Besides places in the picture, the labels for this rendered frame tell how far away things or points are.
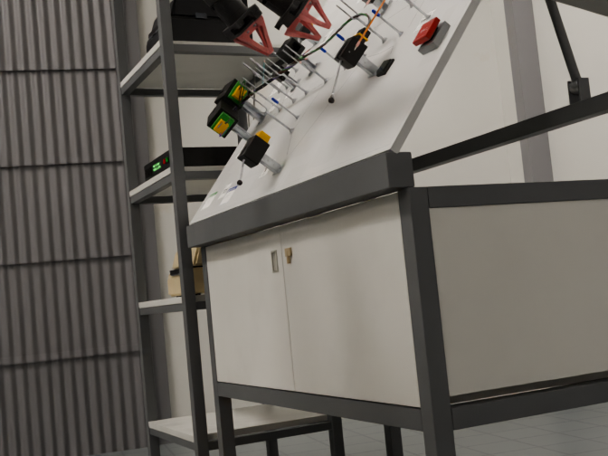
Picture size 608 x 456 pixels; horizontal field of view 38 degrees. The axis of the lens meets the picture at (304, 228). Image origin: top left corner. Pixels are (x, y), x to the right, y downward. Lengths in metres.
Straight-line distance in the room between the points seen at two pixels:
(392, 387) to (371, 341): 0.11
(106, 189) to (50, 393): 0.97
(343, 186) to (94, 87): 2.79
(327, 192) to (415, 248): 0.28
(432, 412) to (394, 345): 0.16
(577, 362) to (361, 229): 0.49
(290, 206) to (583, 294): 0.64
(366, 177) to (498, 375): 0.44
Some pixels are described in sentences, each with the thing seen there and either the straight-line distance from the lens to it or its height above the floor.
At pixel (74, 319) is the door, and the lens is 4.27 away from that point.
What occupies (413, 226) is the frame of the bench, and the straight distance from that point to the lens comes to 1.61.
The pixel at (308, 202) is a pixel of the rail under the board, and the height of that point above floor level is 0.82.
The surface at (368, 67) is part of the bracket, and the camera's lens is 1.99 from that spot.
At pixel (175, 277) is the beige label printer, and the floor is 0.73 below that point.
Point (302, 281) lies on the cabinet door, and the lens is 2.03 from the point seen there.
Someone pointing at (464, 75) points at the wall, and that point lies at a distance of 4.99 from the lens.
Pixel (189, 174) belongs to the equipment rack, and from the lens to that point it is 2.75.
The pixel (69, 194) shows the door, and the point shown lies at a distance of 4.31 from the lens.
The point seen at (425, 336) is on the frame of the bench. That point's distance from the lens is 1.61.
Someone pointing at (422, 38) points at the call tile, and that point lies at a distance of 1.76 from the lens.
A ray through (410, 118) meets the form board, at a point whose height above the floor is 0.92.
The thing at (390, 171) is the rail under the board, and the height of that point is 0.83.
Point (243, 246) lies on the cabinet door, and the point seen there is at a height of 0.77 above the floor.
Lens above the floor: 0.62
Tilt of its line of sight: 4 degrees up
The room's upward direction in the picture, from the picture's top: 6 degrees counter-clockwise
